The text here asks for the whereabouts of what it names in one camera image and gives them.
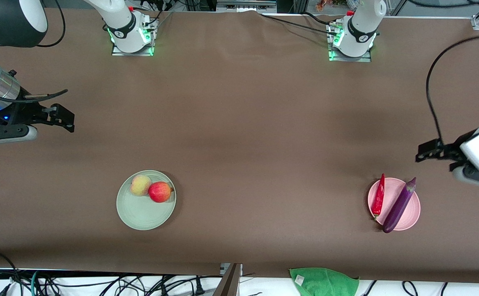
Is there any purple eggplant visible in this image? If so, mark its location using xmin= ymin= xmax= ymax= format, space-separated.
xmin=382 ymin=177 xmax=417 ymax=234

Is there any red chili pepper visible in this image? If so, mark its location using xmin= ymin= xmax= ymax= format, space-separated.
xmin=372 ymin=173 xmax=386 ymax=221

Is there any yellow-pink peach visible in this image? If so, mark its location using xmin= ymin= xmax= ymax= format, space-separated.
xmin=130 ymin=175 xmax=153 ymax=197

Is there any red pomegranate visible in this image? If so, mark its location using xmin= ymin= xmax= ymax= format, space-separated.
xmin=148 ymin=181 xmax=175 ymax=204

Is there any pink plate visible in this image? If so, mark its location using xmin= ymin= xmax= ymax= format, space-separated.
xmin=367 ymin=178 xmax=421 ymax=231

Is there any pale green plate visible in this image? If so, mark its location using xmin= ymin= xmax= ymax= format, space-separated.
xmin=116 ymin=170 xmax=177 ymax=231

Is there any green cloth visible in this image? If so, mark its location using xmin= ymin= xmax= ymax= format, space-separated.
xmin=289 ymin=267 xmax=360 ymax=296

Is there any brown table cover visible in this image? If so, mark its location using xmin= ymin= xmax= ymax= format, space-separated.
xmin=0 ymin=8 xmax=479 ymax=284

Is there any grey metal box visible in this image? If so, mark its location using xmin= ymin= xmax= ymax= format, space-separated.
xmin=216 ymin=0 xmax=277 ymax=13

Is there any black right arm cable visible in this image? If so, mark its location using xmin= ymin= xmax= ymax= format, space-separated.
xmin=0 ymin=0 xmax=69 ymax=104

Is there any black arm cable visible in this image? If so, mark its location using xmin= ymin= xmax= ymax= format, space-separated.
xmin=0 ymin=0 xmax=69 ymax=104
xmin=426 ymin=34 xmax=479 ymax=145

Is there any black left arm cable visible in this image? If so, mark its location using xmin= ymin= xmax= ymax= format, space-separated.
xmin=426 ymin=34 xmax=479 ymax=145

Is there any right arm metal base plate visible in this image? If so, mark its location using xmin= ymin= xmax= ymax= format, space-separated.
xmin=111 ymin=18 xmax=155 ymax=57

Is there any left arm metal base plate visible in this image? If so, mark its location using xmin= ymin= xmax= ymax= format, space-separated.
xmin=327 ymin=23 xmax=372 ymax=62

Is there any short black cable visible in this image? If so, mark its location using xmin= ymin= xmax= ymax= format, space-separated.
xmin=303 ymin=11 xmax=337 ymax=25

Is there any long black cable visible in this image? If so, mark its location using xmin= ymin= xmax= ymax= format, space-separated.
xmin=260 ymin=13 xmax=335 ymax=33

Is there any dark metal post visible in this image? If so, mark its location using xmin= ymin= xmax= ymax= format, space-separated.
xmin=213 ymin=263 xmax=242 ymax=296

